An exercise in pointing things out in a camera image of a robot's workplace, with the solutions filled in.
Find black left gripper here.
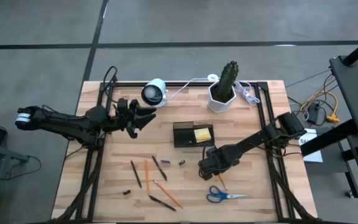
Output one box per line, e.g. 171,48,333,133
116,97,157,139

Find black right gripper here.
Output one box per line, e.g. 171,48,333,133
197,146,241,182

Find orange pencil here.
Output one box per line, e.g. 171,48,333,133
152,179,184,209
217,174,229,192
144,157,150,196

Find yellow sticky note pad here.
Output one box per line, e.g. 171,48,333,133
193,127,213,144

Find blue-handled scissors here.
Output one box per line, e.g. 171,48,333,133
206,185,249,204

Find black ballpoint pen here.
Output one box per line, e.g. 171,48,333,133
148,194,178,212
151,154,168,182
130,160,143,189

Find black mesh desk organizer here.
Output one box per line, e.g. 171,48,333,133
172,121,216,148

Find white spot lamp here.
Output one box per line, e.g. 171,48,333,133
140,78,168,108

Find white hexagonal plant pot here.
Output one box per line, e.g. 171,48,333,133
206,80,237,114

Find green cactus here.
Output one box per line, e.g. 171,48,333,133
216,60,240,100

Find white paper sheet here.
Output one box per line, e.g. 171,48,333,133
297,128,324,164

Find black power brick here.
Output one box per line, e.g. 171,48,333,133
306,102,323,124

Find black desk beam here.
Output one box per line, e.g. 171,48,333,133
300,119,358,157

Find grey equipment stand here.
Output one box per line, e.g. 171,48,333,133
0,139,30,224

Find grey desk top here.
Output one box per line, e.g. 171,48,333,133
328,55,358,138

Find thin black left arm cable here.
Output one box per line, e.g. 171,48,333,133
102,65,119,94

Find white lamp cable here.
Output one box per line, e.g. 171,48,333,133
165,73,261,107

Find yellow floor cable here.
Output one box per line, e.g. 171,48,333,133
300,79,341,124

